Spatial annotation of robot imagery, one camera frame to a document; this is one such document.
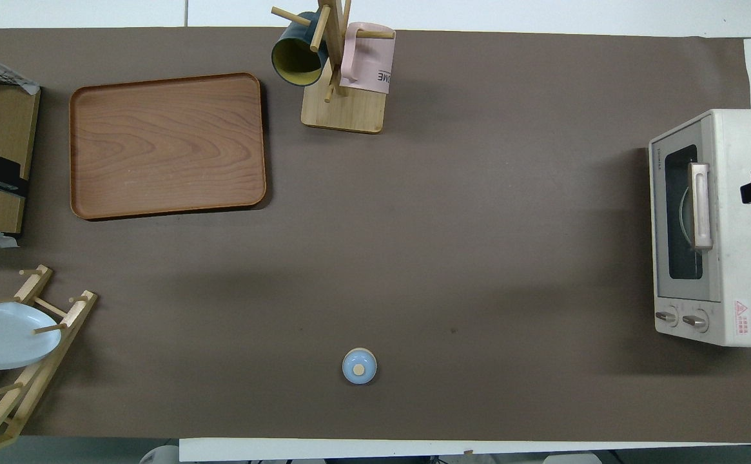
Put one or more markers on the light green plate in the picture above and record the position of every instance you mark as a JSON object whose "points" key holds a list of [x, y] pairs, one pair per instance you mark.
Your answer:
{"points": [[685, 218]]}

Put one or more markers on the white toaster oven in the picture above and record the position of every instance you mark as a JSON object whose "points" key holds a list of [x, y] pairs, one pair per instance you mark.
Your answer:
{"points": [[749, 258]]}

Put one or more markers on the silver oven knob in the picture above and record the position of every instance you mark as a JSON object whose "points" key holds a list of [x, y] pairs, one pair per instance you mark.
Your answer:
{"points": [[695, 321], [665, 317]]}

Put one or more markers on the wooden box with black device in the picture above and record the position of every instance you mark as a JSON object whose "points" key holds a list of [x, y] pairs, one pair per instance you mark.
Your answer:
{"points": [[1, 122]]}

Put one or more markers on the light blue plate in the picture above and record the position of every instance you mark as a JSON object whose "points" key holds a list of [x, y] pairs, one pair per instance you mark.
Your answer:
{"points": [[1, 335]]}

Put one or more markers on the brown wooden tray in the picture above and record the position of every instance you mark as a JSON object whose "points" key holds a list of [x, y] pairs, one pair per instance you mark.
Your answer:
{"points": [[169, 145]]}

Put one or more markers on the wooden dish rack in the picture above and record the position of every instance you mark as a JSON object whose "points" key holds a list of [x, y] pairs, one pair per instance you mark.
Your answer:
{"points": [[27, 386]]}

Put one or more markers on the brown table mat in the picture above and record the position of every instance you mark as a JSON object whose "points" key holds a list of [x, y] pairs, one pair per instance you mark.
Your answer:
{"points": [[452, 225]]}

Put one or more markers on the dark blue mug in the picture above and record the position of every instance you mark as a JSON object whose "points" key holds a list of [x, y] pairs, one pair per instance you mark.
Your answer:
{"points": [[294, 58]]}

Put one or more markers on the wooden mug tree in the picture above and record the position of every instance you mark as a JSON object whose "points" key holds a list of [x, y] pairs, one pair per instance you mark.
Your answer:
{"points": [[349, 113]]}

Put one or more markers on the pink mug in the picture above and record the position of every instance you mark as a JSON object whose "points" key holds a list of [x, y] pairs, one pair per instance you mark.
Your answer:
{"points": [[365, 61]]}

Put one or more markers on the blue bell with wooden knob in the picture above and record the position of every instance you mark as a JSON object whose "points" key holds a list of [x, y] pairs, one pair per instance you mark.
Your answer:
{"points": [[359, 368]]}

